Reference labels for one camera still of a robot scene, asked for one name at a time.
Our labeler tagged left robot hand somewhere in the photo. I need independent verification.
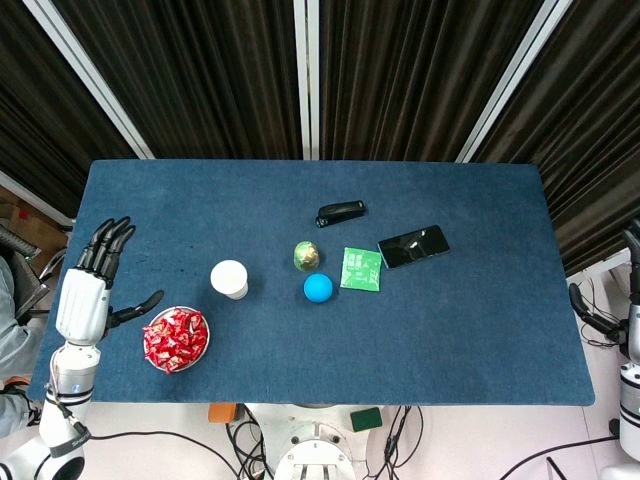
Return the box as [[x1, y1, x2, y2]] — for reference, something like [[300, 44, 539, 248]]
[[54, 216, 165, 346]]

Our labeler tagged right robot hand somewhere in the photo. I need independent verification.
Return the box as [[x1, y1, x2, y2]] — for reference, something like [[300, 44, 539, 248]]
[[568, 217, 640, 364]]

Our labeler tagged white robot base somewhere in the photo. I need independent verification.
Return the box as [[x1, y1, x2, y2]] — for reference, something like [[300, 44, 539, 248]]
[[244, 403, 386, 480]]

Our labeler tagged silver metal plate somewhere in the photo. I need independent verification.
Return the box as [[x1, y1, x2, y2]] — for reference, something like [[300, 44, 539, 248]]
[[142, 305, 211, 375]]

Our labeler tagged white paper cup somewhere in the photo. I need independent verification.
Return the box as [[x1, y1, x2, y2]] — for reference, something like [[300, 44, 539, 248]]
[[209, 259, 250, 301]]

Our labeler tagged black office chair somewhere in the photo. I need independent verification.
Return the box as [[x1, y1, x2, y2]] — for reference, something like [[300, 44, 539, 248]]
[[0, 224, 69, 326]]

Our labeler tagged brown cardboard box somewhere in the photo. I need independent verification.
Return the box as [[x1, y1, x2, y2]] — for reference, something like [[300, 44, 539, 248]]
[[0, 187, 69, 274]]

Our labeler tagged orange box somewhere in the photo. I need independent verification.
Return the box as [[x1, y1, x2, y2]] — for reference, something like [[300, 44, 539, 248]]
[[208, 403, 239, 425]]

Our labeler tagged black pleated curtain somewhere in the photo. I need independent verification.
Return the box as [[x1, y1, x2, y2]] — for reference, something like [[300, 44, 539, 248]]
[[0, 0, 139, 216], [52, 0, 304, 161], [472, 0, 640, 276], [317, 0, 546, 162]]

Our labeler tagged black smartphone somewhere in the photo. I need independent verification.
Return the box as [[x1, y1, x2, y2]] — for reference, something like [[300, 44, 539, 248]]
[[377, 224, 451, 270]]

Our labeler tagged blue ball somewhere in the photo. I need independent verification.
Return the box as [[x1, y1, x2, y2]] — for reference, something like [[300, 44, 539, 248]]
[[302, 273, 335, 305]]

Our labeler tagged blue felt table cloth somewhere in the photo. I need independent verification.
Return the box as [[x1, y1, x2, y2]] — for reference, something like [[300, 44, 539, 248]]
[[25, 159, 596, 407]]

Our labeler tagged black stapler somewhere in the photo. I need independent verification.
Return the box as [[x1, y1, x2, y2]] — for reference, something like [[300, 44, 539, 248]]
[[314, 200, 368, 229]]

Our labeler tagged green sachet packet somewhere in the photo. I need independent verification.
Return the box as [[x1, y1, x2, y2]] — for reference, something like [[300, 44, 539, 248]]
[[339, 246, 384, 291]]

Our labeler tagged dark green pad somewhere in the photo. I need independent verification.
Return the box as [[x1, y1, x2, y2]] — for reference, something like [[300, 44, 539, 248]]
[[349, 406, 384, 434]]

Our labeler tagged white frame rail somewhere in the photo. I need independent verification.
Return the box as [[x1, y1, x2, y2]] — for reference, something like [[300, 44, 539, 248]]
[[0, 168, 77, 227], [564, 247, 634, 289]]

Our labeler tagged black cable bundle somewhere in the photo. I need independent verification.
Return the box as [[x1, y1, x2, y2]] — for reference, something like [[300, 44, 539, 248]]
[[224, 404, 276, 480], [364, 405, 426, 480]]

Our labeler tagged white partition frame post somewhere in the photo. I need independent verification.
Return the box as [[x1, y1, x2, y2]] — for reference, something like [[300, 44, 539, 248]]
[[22, 0, 155, 161], [455, 0, 574, 164], [292, 0, 321, 161]]

